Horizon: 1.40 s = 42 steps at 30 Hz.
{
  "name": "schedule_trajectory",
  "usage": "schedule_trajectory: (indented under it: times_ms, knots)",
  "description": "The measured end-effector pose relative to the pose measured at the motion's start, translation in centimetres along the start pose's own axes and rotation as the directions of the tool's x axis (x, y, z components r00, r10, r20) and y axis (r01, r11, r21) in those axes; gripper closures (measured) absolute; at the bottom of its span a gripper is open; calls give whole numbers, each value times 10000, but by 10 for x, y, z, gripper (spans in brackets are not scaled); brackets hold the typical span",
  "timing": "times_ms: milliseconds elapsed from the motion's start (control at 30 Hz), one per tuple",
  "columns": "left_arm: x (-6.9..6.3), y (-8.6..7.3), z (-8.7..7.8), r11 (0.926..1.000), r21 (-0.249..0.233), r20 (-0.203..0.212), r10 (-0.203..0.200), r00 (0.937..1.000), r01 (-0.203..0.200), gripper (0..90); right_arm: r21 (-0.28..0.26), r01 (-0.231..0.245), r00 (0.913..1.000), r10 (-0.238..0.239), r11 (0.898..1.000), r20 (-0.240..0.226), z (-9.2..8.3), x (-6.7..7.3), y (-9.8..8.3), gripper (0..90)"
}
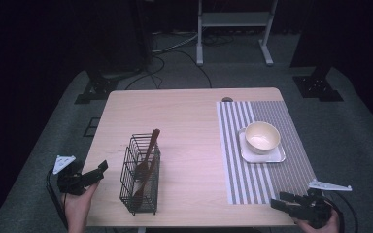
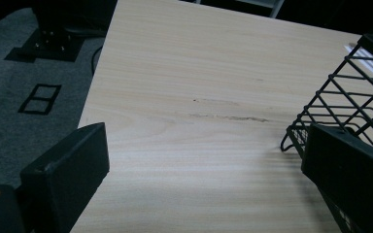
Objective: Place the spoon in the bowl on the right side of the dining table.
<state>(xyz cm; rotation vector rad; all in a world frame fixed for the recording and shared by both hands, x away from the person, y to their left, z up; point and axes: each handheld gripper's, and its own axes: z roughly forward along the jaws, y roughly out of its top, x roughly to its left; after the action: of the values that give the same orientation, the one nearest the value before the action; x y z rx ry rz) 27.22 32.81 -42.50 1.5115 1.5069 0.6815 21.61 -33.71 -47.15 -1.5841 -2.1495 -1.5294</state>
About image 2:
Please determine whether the black cable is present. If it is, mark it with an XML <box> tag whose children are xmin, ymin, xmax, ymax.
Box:
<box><xmin>90</xmin><ymin>45</ymin><xmax>105</xmax><ymax>77</ymax></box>

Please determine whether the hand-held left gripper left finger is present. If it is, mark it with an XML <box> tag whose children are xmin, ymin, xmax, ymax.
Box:
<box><xmin>19</xmin><ymin>121</ymin><xmax>111</xmax><ymax>233</ymax></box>

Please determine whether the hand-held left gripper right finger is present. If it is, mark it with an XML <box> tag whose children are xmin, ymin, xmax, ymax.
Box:
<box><xmin>301</xmin><ymin>123</ymin><xmax>373</xmax><ymax>233</ymax></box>

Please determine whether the black stand base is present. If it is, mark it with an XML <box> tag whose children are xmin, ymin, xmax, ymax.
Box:
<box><xmin>3</xmin><ymin>0</ymin><xmax>118</xmax><ymax>63</ymax></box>

